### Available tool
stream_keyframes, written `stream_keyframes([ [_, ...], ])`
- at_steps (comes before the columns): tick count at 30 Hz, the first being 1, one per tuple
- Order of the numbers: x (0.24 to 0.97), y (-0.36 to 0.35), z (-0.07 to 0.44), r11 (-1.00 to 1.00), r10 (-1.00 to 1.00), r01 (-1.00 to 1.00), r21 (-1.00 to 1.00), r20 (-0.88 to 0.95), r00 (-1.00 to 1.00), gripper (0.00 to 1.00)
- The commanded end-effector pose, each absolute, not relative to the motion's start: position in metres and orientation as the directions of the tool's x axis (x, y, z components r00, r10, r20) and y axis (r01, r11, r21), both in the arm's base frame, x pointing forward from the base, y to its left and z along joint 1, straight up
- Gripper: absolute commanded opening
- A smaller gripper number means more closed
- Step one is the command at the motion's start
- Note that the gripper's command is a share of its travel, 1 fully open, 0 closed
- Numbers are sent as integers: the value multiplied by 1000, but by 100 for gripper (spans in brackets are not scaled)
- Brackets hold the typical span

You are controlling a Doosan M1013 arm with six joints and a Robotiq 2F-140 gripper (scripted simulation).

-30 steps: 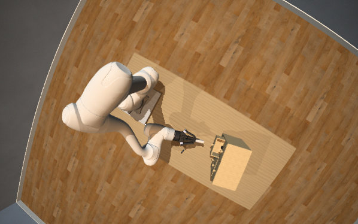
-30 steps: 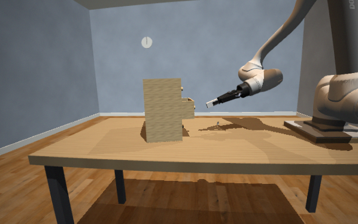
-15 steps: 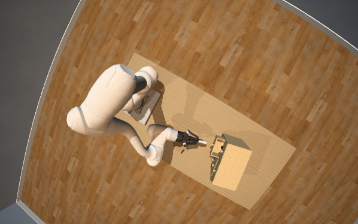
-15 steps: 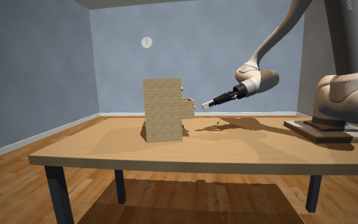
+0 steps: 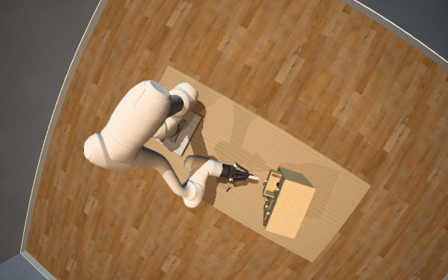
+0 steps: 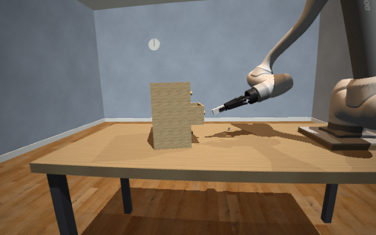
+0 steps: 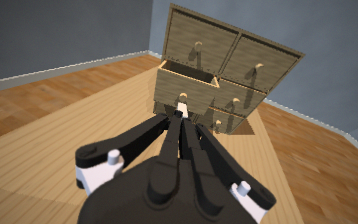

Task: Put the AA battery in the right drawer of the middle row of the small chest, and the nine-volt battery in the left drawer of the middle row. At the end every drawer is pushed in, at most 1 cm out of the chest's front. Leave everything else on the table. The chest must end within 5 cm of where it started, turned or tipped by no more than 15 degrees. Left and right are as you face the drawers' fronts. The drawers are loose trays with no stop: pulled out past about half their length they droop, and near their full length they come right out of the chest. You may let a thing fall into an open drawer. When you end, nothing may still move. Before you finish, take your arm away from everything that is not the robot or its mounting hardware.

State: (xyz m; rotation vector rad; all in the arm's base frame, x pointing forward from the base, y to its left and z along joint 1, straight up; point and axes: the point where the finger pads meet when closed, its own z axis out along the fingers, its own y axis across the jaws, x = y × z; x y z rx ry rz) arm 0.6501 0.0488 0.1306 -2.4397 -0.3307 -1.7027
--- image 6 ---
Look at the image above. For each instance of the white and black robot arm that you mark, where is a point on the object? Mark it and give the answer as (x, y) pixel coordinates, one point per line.
(352, 106)

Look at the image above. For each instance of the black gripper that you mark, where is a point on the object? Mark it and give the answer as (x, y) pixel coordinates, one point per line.
(250, 97)

